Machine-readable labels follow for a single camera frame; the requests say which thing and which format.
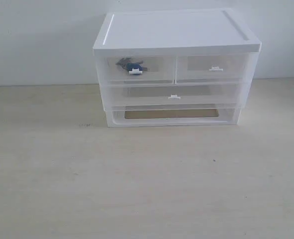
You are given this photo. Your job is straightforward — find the keys with blue tag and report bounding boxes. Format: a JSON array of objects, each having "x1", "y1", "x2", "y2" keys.
[{"x1": 116, "y1": 58, "x2": 148, "y2": 75}]

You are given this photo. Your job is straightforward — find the white plastic drawer cabinet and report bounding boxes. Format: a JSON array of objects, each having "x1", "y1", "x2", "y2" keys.
[{"x1": 93, "y1": 8, "x2": 262, "y2": 127}]

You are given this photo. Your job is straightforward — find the clear plastic container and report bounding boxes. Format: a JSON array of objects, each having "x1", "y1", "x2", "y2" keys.
[{"x1": 100, "y1": 83, "x2": 250, "y2": 111}]

